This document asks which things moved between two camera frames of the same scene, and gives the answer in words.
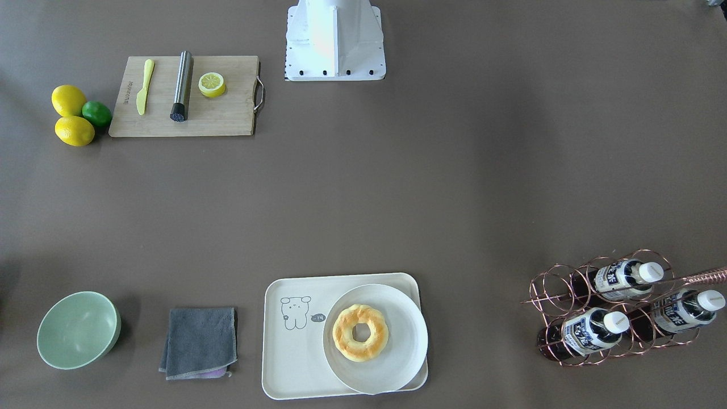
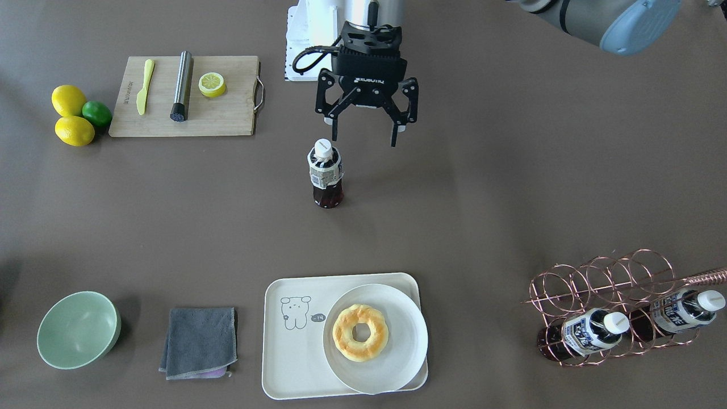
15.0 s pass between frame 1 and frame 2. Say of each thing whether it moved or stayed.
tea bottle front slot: stayed
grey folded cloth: stayed
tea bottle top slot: moved
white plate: stayed
